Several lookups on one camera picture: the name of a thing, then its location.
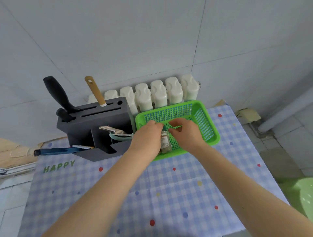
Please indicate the person's left hand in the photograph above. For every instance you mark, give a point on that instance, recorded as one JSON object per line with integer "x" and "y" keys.
{"x": 145, "y": 140}

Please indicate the person's right hand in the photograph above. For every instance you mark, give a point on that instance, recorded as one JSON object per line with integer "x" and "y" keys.
{"x": 189, "y": 136}

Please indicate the person's right thumb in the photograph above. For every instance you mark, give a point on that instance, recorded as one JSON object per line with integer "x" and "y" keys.
{"x": 174, "y": 131}

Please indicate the person's left fingers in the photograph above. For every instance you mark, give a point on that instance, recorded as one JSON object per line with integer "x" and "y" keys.
{"x": 156, "y": 124}

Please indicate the small glass spice jar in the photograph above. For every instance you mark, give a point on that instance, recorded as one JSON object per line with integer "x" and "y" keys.
{"x": 165, "y": 144}

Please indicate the person's left forearm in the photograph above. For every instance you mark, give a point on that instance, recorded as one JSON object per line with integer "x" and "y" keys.
{"x": 102, "y": 195}

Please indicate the person's right forearm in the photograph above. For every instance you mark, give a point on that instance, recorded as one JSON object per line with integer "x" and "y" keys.
{"x": 244, "y": 195}

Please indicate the green plastic mesh basket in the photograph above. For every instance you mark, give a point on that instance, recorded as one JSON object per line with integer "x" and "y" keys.
{"x": 203, "y": 122}

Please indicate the white radiator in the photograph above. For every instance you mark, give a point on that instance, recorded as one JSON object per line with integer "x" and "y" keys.
{"x": 159, "y": 94}

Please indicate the pale green scissors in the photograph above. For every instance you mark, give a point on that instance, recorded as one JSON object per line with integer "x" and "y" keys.
{"x": 119, "y": 138}

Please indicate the blue checked dotted tablecloth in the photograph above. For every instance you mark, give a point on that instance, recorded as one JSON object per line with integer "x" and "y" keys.
{"x": 171, "y": 190}

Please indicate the dark grey knife block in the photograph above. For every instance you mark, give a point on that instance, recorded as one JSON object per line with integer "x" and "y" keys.
{"x": 80, "y": 129}

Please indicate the torn cardboard piece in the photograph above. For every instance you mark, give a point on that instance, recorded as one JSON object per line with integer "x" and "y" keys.
{"x": 248, "y": 115}

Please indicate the grey pipe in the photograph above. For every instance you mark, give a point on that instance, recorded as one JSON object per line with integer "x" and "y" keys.
{"x": 286, "y": 112}

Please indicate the light green plastic basin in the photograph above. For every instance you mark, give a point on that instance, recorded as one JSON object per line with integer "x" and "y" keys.
{"x": 302, "y": 195}

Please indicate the wooden board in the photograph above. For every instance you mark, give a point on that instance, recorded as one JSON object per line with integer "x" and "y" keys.
{"x": 12, "y": 151}

